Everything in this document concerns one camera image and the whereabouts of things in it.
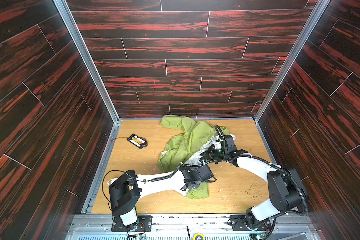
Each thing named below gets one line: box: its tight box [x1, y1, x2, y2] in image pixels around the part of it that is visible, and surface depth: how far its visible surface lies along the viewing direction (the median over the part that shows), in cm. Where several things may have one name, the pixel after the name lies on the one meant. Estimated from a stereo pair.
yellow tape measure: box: [193, 232, 205, 240], surface depth 71 cm
